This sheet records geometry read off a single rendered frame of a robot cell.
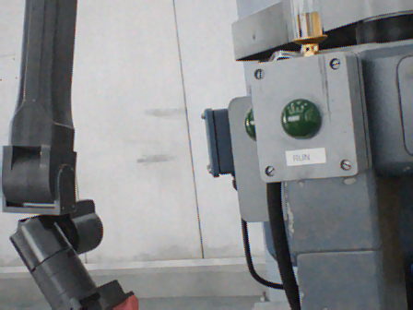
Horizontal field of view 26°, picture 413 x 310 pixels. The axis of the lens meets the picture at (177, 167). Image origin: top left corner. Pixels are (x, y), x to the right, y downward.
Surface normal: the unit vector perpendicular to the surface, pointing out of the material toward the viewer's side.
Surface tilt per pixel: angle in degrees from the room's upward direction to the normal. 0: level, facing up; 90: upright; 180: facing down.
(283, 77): 90
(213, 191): 90
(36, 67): 78
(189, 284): 90
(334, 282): 90
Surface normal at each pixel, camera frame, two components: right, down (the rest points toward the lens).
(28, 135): -0.42, -0.11
